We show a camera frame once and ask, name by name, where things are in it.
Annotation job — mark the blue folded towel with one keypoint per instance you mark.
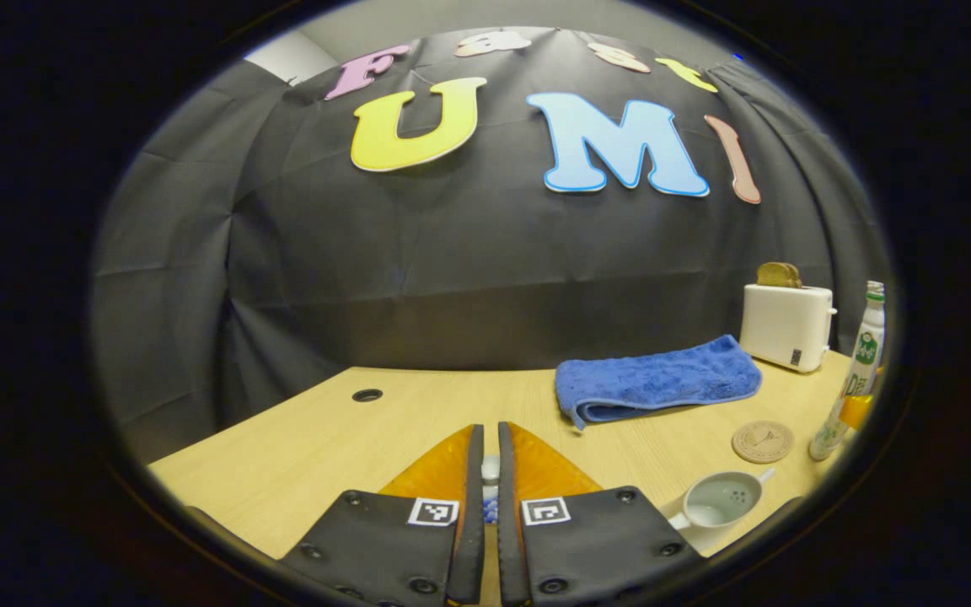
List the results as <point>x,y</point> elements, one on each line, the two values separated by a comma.
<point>654,379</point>

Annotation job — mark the brown bread slice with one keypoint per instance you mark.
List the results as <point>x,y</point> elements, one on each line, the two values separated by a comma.
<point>798,279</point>
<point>776,276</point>

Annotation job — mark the round wooden coaster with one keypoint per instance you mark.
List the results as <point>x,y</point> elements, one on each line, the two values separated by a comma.
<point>763,442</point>

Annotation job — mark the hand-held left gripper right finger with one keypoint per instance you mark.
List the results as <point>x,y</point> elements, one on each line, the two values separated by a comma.
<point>508,523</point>

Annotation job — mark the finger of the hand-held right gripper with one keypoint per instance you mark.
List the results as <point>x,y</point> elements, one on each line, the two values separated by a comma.
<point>856,411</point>

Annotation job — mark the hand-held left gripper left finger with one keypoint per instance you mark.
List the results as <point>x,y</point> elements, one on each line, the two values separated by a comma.
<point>474,523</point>

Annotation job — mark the white blue-patterned teacup lid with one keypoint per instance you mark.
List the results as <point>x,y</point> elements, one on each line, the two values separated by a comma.
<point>490,470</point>

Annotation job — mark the white ceramic teacup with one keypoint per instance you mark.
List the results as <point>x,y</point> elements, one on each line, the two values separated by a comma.
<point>717,502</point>

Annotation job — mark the white plastic water bottle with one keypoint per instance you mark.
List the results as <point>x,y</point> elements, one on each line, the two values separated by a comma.
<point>865,354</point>

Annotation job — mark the black backdrop cloth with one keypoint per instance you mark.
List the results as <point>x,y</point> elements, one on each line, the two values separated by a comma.
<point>452,270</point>

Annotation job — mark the white toaster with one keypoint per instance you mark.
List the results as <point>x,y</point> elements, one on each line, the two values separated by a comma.
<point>785,329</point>

